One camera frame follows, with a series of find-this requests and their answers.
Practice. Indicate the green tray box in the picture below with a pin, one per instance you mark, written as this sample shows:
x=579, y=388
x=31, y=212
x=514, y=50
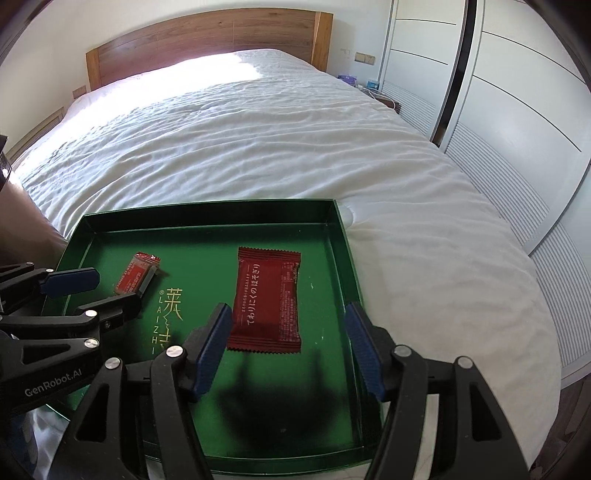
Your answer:
x=286, y=392

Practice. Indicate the purple packet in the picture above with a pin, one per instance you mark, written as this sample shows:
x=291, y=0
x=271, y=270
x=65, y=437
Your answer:
x=347, y=79

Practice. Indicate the small red snack packet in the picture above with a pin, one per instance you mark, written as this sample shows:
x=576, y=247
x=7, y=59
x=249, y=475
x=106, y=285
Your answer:
x=136, y=272

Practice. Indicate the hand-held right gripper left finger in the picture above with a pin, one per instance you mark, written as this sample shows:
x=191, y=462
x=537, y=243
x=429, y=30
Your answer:
x=214, y=346

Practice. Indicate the white wardrobe doors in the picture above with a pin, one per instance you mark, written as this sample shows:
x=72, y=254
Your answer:
x=508, y=115

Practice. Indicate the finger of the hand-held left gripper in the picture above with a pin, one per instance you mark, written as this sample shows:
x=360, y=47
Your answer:
x=74, y=279
x=120, y=307

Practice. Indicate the brown glossy cushion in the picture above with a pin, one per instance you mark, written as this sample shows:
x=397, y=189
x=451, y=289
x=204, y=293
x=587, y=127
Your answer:
x=25, y=226

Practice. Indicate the wooden nightstand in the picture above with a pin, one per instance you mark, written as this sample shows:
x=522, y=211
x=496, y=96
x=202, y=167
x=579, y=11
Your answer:
x=387, y=100

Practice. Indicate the large dark red snack packet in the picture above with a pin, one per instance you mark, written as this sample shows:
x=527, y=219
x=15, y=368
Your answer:
x=268, y=300

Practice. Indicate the gold wall switch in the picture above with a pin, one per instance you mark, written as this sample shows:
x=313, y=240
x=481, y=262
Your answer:
x=364, y=57

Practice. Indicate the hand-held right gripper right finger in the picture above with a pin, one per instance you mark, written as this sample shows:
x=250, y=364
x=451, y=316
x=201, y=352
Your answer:
x=364, y=355

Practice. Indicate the white bed cover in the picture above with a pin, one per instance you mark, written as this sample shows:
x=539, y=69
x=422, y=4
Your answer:
x=286, y=138

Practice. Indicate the wall socket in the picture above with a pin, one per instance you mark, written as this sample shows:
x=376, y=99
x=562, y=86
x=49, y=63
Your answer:
x=79, y=92

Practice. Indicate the wooden headboard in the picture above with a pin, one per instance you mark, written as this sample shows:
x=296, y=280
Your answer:
x=184, y=50

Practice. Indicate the blue and white box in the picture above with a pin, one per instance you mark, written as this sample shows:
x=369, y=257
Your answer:
x=373, y=84

